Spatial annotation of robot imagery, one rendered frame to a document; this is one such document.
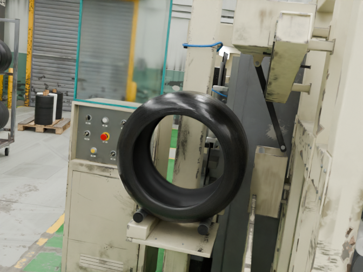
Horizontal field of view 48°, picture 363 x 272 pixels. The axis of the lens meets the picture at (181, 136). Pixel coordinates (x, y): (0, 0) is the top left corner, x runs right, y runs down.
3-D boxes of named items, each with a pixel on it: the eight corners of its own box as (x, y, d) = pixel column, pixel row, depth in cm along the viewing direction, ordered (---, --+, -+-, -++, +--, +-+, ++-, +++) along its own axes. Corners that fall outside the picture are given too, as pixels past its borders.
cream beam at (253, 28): (240, 54, 188) (244, 21, 185) (295, 60, 183) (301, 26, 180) (228, 45, 129) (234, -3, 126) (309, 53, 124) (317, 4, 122)
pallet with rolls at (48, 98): (34, 121, 878) (36, 86, 865) (72, 124, 887) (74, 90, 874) (17, 130, 760) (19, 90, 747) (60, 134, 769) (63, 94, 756)
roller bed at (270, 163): (248, 200, 211) (256, 144, 206) (276, 205, 209) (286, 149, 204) (246, 212, 192) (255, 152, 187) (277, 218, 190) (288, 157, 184)
